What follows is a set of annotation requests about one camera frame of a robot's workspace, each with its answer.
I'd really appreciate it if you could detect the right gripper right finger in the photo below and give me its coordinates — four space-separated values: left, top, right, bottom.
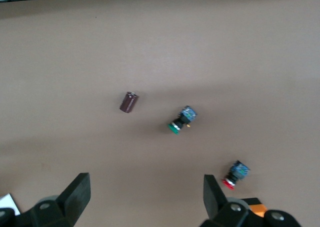
199 174 261 227

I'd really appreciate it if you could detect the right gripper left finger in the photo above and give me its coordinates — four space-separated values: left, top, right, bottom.
24 172 91 227

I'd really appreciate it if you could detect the red push button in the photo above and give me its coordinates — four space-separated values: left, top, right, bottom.
221 159 250 191

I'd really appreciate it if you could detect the green push button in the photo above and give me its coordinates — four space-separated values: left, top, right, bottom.
167 105 199 136

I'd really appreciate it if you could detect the white paper sheet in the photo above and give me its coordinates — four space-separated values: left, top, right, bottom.
0 193 21 217

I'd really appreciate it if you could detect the dark brown capacitor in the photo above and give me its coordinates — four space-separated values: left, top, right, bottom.
119 91 140 115

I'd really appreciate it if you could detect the orange button enclosure box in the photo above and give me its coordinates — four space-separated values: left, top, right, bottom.
243 197 269 219

